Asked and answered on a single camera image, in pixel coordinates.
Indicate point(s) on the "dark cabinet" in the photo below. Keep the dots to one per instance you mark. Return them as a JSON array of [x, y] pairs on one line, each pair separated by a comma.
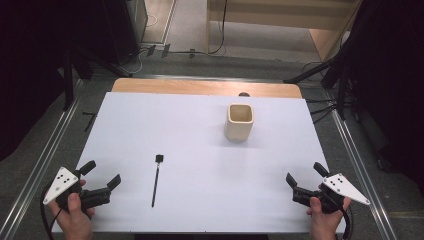
[[128, 26]]

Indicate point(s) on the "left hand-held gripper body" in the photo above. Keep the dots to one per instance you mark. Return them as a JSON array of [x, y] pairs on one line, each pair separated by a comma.
[[61, 185]]

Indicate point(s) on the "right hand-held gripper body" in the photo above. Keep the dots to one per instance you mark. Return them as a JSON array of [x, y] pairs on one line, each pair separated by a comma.
[[343, 188]]

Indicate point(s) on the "dark power adapter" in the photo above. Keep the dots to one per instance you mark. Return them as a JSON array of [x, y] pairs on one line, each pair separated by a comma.
[[151, 50], [165, 50]]

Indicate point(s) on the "black thin square-headed stick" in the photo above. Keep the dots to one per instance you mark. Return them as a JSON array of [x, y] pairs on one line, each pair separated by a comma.
[[156, 183]]

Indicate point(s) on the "black curtain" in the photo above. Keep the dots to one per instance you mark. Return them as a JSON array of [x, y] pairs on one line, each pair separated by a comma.
[[390, 83], [30, 73]]

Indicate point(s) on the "white table mat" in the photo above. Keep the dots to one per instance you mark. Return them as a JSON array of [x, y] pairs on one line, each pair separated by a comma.
[[206, 160]]

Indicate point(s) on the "metal floor rail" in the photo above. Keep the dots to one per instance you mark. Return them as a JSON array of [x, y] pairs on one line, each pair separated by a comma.
[[36, 166], [361, 166]]

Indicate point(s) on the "light wooden shelf unit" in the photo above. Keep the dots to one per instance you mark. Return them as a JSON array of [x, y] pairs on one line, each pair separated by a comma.
[[266, 13]]

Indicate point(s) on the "person's left hand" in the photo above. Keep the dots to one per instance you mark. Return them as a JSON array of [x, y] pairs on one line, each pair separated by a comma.
[[75, 220]]

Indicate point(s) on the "cream square cup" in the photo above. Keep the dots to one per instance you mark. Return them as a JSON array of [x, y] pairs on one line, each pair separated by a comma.
[[238, 130]]

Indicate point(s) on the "person's right hand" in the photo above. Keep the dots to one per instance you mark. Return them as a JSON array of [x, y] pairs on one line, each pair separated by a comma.
[[325, 221]]

